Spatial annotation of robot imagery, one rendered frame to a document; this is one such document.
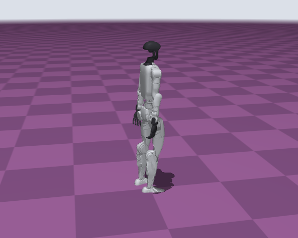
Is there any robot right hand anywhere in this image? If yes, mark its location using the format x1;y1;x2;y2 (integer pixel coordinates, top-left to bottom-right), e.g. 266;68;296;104
146;118;158;139

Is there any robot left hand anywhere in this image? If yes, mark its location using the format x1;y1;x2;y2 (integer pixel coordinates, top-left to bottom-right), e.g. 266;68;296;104
133;104;141;126

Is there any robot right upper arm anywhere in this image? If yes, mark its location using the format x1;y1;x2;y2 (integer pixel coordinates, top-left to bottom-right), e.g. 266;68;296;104
150;67;162;100

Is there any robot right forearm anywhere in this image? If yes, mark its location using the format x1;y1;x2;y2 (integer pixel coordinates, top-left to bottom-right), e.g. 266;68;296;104
151;94;162;122

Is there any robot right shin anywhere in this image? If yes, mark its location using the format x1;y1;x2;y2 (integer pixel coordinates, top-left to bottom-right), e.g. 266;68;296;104
146;153;158;189

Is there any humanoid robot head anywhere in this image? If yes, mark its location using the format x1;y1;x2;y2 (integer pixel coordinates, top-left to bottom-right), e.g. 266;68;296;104
143;41;161;66

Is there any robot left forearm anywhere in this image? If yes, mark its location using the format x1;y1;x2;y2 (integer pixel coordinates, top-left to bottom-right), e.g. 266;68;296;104
137;88;144;110

